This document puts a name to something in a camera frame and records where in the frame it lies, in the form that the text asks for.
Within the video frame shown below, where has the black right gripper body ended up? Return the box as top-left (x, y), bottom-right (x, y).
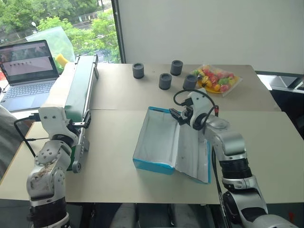
top-left (178, 105), bottom-right (194, 126)

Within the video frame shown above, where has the black window frame post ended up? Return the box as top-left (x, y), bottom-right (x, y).
top-left (113, 0), bottom-right (127, 64)

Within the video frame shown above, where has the yellow foam piece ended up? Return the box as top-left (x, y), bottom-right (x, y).
top-left (55, 53), bottom-right (70, 70)

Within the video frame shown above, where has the clear bag of toy fruit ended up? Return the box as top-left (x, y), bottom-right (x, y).
top-left (190, 64), bottom-right (243, 97)

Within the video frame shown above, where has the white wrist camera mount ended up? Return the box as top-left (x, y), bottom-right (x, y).
top-left (38, 106), bottom-right (72, 141)
top-left (186, 87), bottom-right (216, 127)

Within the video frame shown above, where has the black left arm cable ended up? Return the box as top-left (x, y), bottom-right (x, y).
top-left (13, 113), bottom-right (51, 159)

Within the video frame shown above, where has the blue cardboard box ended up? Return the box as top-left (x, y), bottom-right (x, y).
top-left (132, 106), bottom-right (212, 185)

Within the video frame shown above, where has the green conveyor belt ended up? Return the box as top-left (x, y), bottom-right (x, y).
top-left (41, 54), bottom-right (100, 174)

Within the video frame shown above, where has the grey open laptop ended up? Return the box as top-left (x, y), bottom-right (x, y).
top-left (0, 39), bottom-right (60, 113)

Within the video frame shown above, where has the beige cardboard panel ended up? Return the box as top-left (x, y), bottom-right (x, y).
top-left (42, 62), bottom-right (77, 109)

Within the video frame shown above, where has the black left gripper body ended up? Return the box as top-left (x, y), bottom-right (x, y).
top-left (64, 119), bottom-right (80, 144)

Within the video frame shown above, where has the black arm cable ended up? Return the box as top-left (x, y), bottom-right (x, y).
top-left (173, 88), bottom-right (230, 228)
top-left (13, 113), bottom-right (51, 159)

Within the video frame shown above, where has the dark grey cylinder cup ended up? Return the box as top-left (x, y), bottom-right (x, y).
top-left (132, 62), bottom-right (145, 80)
top-left (158, 72), bottom-right (172, 91)
top-left (170, 59), bottom-right (183, 76)
top-left (182, 74), bottom-right (198, 91)

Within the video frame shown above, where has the green translucent plastic bag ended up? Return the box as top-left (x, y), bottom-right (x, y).
top-left (25, 25), bottom-right (76, 63)

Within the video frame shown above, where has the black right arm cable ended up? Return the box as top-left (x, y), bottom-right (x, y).
top-left (173, 88), bottom-right (230, 228)

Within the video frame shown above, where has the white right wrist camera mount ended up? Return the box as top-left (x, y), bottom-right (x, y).
top-left (186, 87), bottom-right (216, 127)

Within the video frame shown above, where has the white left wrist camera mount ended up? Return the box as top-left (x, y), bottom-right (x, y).
top-left (38, 106), bottom-right (72, 141)

